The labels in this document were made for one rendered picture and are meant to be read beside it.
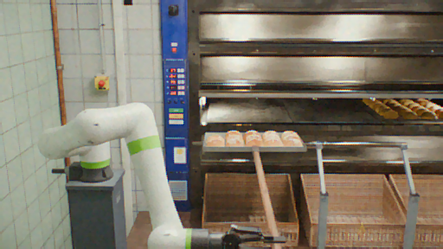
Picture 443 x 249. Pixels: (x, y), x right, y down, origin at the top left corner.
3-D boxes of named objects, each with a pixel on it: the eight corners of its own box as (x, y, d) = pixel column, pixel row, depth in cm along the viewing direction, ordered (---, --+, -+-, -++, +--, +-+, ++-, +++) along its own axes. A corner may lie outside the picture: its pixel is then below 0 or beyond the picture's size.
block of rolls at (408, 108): (360, 101, 364) (361, 94, 363) (420, 101, 363) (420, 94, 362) (385, 119, 306) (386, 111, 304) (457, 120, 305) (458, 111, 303)
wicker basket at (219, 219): (205, 210, 308) (204, 172, 301) (288, 211, 307) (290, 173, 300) (201, 247, 261) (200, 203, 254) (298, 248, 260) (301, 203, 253)
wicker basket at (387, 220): (297, 211, 307) (298, 172, 300) (381, 212, 305) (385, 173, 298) (308, 248, 260) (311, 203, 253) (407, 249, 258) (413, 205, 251)
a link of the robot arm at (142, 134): (108, 111, 163) (122, 100, 153) (139, 105, 171) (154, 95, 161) (121, 159, 161) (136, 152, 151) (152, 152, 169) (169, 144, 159)
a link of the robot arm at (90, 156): (68, 164, 196) (65, 122, 191) (102, 156, 206) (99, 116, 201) (81, 172, 186) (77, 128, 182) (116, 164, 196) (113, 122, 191)
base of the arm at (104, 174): (48, 182, 192) (46, 169, 190) (60, 170, 206) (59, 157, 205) (108, 183, 191) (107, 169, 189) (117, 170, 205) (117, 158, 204)
